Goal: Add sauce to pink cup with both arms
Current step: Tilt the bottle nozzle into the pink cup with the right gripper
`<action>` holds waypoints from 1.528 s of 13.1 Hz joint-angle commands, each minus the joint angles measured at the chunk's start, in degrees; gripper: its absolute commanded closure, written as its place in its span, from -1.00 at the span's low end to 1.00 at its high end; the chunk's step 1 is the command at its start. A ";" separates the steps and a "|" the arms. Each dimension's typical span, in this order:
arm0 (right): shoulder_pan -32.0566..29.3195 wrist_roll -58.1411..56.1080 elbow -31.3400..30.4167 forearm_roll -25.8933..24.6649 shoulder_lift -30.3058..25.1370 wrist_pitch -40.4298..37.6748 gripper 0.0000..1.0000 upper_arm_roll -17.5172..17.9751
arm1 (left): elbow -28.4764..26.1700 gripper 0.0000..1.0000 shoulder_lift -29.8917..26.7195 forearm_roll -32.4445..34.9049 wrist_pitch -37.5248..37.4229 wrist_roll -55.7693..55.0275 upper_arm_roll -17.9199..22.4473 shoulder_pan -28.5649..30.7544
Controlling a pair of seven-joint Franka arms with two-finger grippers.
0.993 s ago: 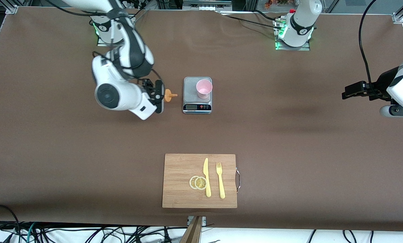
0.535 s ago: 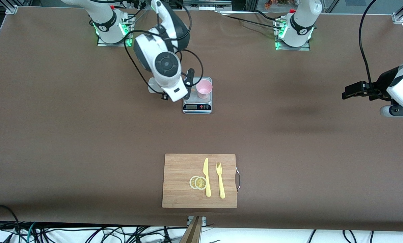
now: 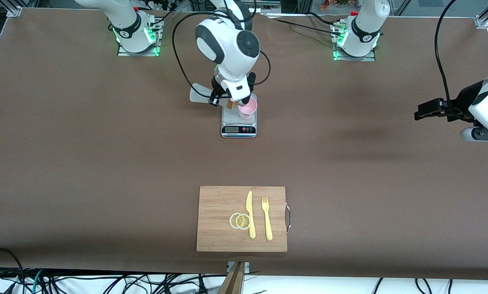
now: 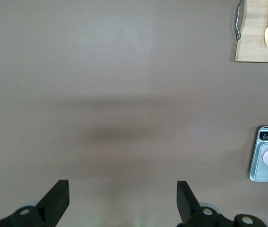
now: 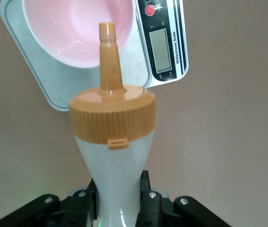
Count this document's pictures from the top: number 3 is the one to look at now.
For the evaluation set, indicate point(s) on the brown table cover sheet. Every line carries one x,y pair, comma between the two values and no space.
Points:
105,196

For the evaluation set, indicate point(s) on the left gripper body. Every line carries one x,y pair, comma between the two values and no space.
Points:
461,103

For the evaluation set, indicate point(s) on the white power strip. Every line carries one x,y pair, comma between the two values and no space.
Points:
255,10

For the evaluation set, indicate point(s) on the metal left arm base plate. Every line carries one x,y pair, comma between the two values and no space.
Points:
374,55

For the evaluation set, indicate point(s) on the lemon slice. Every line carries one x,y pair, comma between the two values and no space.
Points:
243,221

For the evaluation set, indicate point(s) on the wooden post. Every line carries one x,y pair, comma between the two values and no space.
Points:
233,281

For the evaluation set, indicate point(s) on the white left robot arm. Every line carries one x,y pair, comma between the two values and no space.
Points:
364,24

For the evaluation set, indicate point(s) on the yellow plastic fork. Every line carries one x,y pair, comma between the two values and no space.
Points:
267,220

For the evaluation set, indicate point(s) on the pink plastic cup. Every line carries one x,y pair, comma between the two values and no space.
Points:
247,109

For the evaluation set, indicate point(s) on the silver digital kitchen scale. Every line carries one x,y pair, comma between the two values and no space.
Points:
239,130

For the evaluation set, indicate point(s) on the translucent sauce bottle orange cap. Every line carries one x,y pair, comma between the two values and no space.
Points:
199,94

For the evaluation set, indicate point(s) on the bamboo cutting board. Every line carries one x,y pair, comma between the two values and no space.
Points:
219,204

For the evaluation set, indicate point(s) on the aluminium frame corner bracket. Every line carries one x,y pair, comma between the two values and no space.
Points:
482,22
14,11

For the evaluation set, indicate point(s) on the aluminium table edge bracket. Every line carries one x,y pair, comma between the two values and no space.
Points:
247,266

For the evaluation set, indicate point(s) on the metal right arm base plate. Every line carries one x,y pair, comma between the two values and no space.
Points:
156,45

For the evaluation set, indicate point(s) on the yellow plastic knife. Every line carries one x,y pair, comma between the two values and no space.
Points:
251,216

